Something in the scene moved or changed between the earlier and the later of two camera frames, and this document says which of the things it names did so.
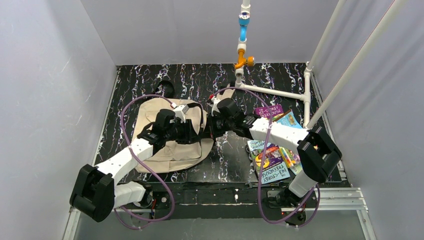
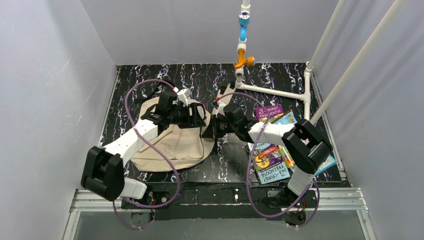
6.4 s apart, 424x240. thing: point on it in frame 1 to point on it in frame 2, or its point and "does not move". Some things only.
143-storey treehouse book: [275, 168] does not move
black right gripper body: [215, 122] does not move
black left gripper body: [193, 133] to [199, 115]
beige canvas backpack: [168, 156] does not move
